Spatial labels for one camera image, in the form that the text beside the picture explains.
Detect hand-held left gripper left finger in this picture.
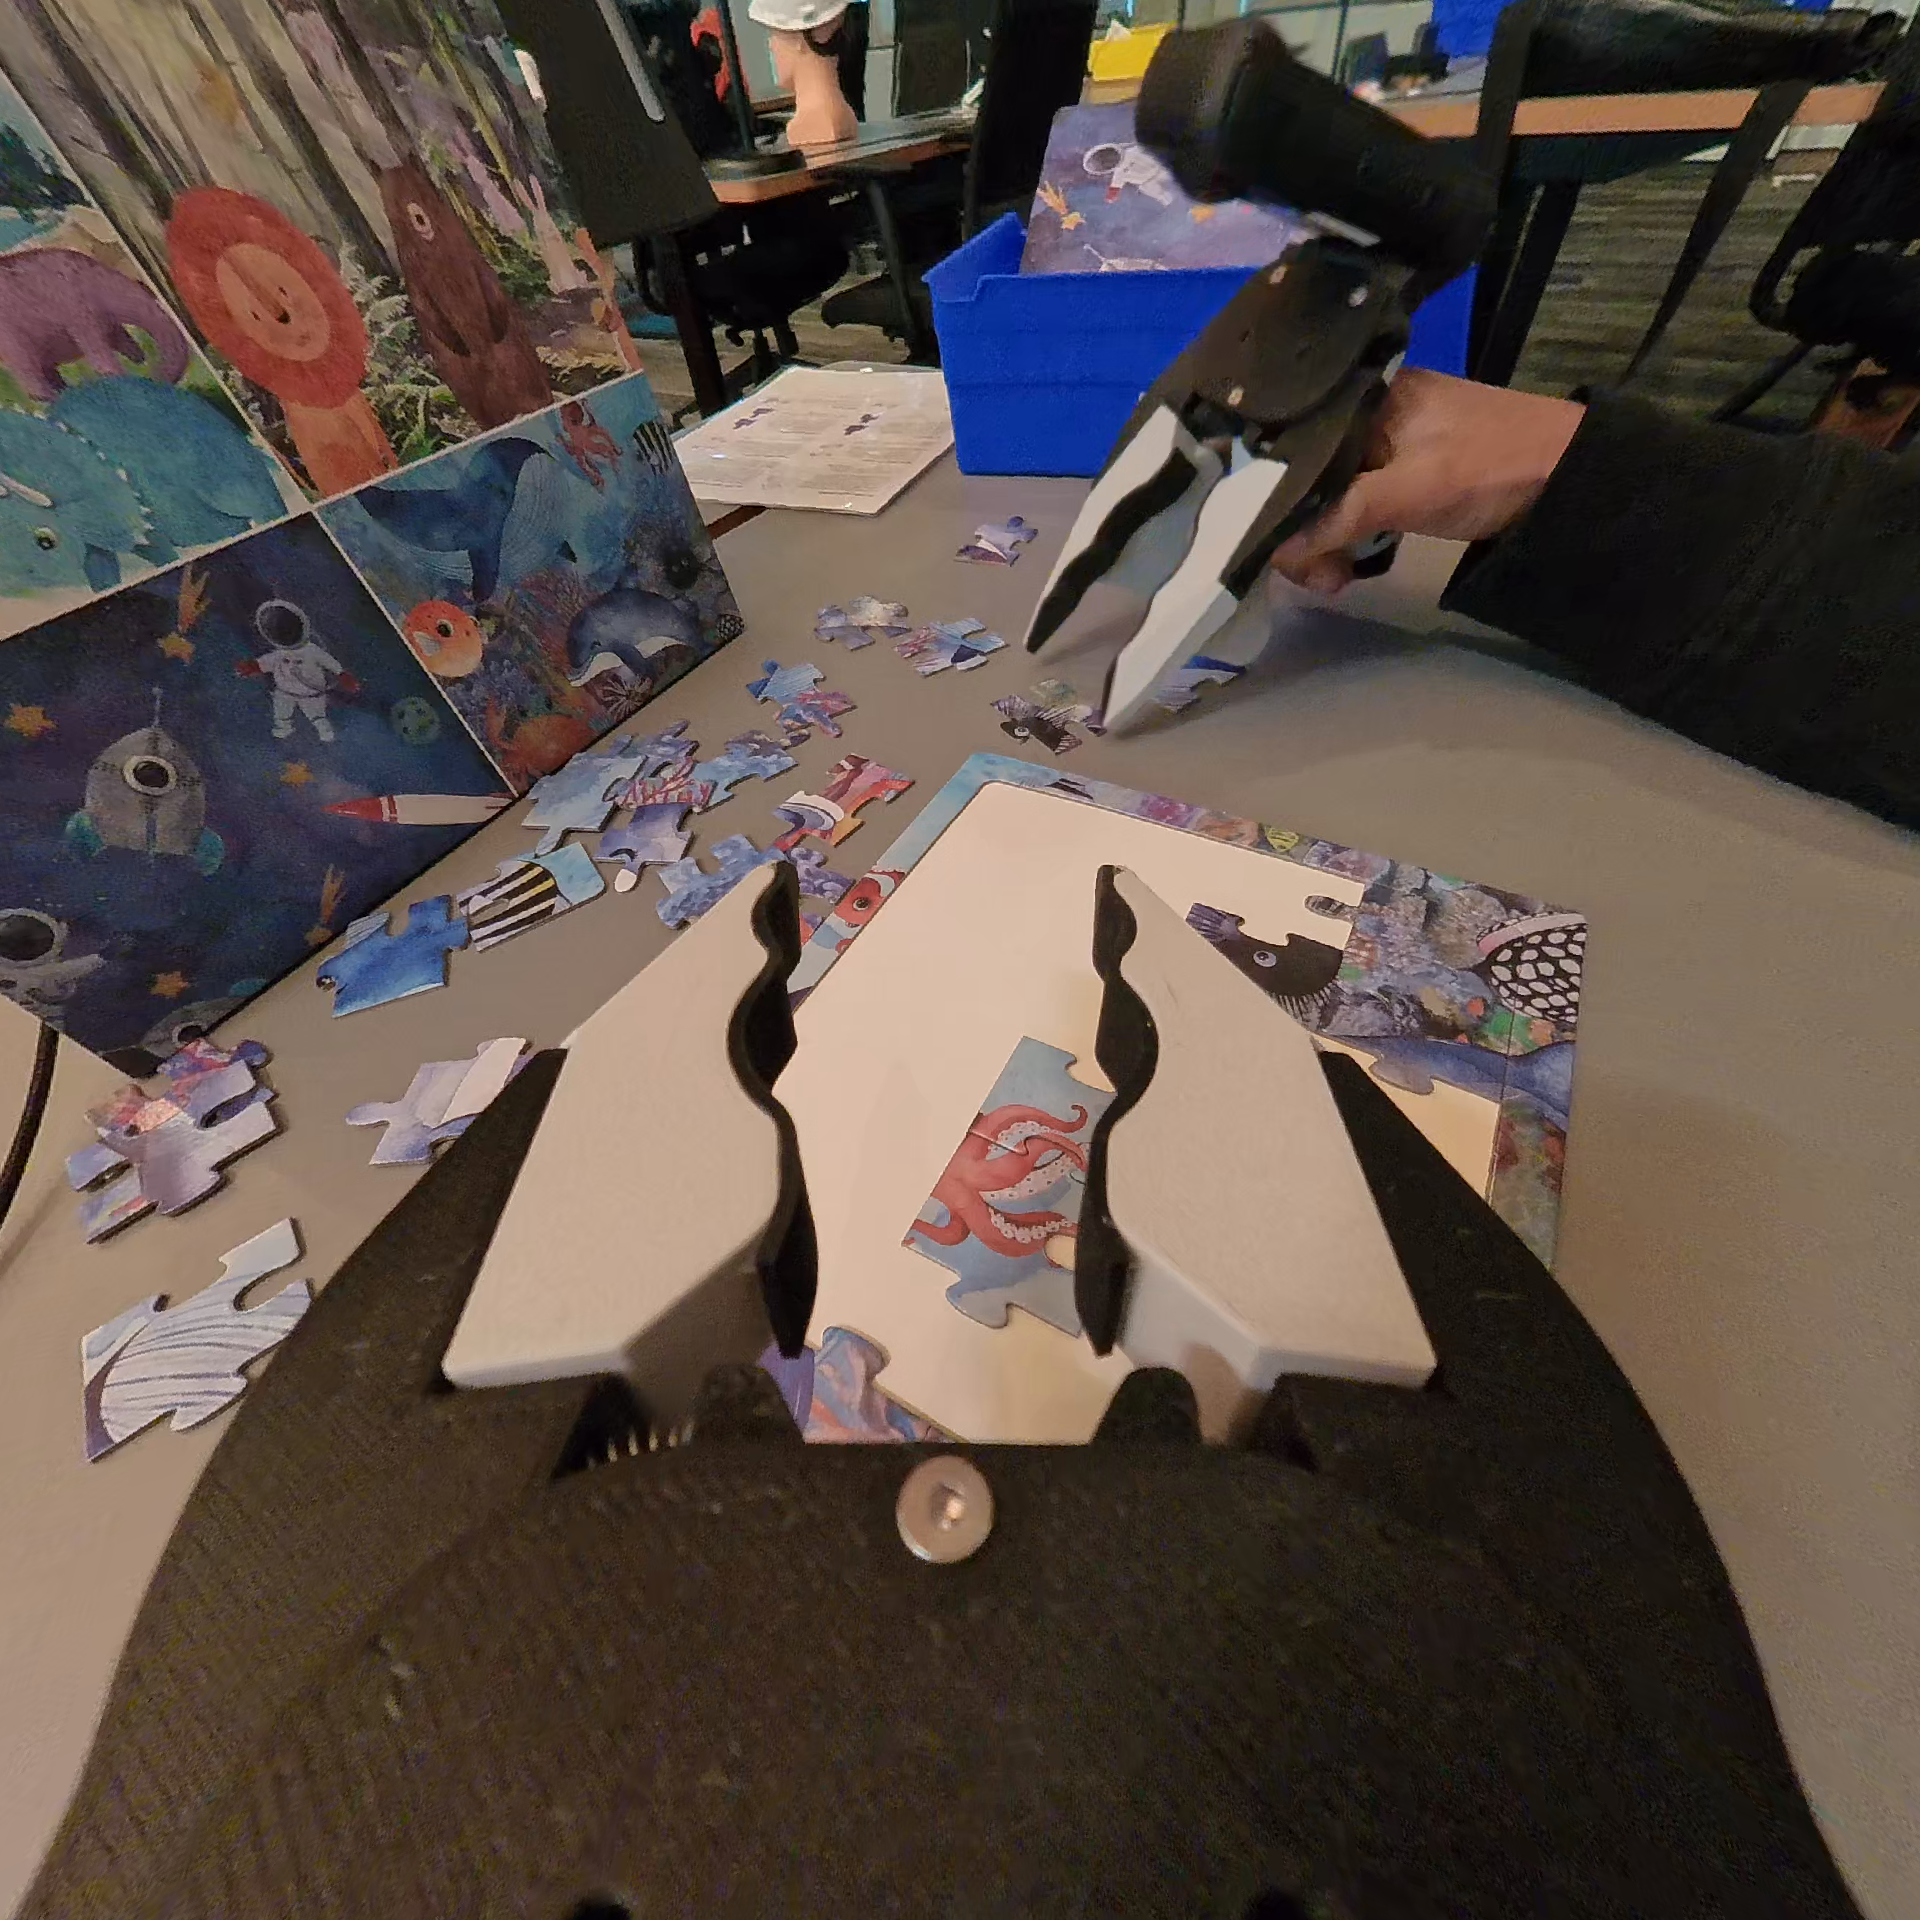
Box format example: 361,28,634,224
442,858,823,1389

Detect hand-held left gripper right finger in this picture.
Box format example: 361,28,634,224
1075,863,1437,1389

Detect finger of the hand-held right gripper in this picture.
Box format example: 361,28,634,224
1023,407,1203,656
1099,449,1295,741

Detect black sea urchin puzzle piece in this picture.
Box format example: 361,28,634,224
1184,898,1352,998

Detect sea urchin coral puzzle piece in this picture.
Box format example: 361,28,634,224
990,681,1107,754

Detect assembled coral reef puzzle pieces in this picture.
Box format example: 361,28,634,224
1306,887,1507,1098

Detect assembled crab whale puzzle pieces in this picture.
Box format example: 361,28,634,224
756,1327,947,1446

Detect ocean jigsaw puzzle tray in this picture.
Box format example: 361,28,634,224
756,754,1588,1449

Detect person's right forearm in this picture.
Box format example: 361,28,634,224
1440,386,1920,835

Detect person's right hand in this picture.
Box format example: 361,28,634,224
1276,367,1588,595

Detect blue plastic bin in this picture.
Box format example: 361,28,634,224
925,212,1477,483

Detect space illustrated puzzle board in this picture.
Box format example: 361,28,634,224
1021,104,1307,280

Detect white paper sheet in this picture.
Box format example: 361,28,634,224
674,364,960,515

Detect black office chair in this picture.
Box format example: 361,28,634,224
628,212,851,427
1746,91,1920,435
818,0,1106,370

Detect scattered loose puzzle pieces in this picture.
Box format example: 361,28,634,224
63,512,1277,1465

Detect pink mannequin head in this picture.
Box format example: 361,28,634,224
786,23,864,152

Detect illustrated puzzle box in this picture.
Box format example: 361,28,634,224
0,0,745,1077

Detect dark grey partition panel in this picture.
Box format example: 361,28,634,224
498,0,724,250

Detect black frame background table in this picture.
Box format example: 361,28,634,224
1380,73,1896,396

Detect black cable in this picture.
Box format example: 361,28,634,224
0,1020,63,1247

